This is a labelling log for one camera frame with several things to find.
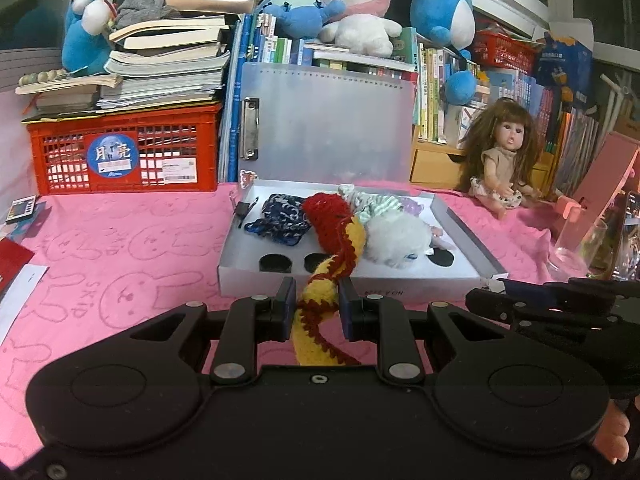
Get brown-haired doll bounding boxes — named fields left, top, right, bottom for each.
left=457, top=100, right=543, bottom=219

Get shallow black round lid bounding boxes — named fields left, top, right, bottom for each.
left=259, top=255, right=292, bottom=275

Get person's right hand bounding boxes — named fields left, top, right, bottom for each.
left=595, top=405, right=631, bottom=466

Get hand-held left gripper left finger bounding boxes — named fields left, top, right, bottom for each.
left=127, top=276, right=297, bottom=386

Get yellow crochet strip red edge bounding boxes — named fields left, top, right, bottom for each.
left=292, top=217, right=367, bottom=367

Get white fluffy plush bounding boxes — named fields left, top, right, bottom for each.
left=362, top=210, right=433, bottom=268

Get pink bunny print blanket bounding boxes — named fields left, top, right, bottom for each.
left=0, top=180, right=601, bottom=471

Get stack of books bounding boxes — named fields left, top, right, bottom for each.
left=15, top=0, right=232, bottom=116

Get red plastic crate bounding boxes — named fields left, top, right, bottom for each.
left=27, top=102, right=223, bottom=196

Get clear glass cup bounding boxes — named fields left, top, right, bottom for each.
left=547, top=220, right=608, bottom=279

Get red booklet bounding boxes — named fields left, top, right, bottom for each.
left=0, top=237, right=35, bottom=293

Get white metal rack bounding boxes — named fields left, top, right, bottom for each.
left=600, top=74, right=632, bottom=136

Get navy floral fabric pouch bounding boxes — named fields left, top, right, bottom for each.
left=244, top=194, right=313, bottom=247

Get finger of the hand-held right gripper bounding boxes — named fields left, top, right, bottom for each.
left=500, top=279, right=618, bottom=306
left=466, top=289, right=551, bottom=326

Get black binder clip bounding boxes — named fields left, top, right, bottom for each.
left=235, top=200, right=258, bottom=229

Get row of standing books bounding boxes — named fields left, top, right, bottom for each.
left=222, top=12, right=601, bottom=196

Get small card box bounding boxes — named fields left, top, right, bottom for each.
left=5, top=197, right=39, bottom=224

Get white paper sheet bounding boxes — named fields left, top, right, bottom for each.
left=0, top=264, right=48, bottom=341

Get white pink bunny plush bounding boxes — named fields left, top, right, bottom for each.
left=307, top=0, right=402, bottom=58

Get mint green cloth toy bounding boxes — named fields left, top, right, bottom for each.
left=337, top=185, right=403, bottom=223

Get grey cloth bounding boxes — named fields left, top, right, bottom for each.
left=115, top=0, right=181, bottom=23

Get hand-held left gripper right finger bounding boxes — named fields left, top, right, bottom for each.
left=339, top=277, right=506, bottom=385

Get red plastic basket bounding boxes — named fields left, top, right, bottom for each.
left=472, top=30, right=543, bottom=76

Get translucent plastic clipboard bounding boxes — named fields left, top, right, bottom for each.
left=235, top=62, right=418, bottom=193

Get blue cat plush toy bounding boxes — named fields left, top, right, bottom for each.
left=62, top=0, right=119, bottom=77

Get white bead string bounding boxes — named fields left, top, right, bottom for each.
left=20, top=70, right=68, bottom=87

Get blue white plush toy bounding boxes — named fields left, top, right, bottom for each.
left=410, top=0, right=477, bottom=106

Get wooden drawer box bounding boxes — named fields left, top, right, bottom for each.
left=410, top=139, right=551, bottom=197

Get white cardboard box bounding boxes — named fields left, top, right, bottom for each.
left=217, top=180, right=508, bottom=311

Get blue cartoon print box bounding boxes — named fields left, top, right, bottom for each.
left=535, top=32, right=596, bottom=111

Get blue alien plush toy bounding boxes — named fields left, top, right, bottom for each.
left=257, top=0, right=347, bottom=41

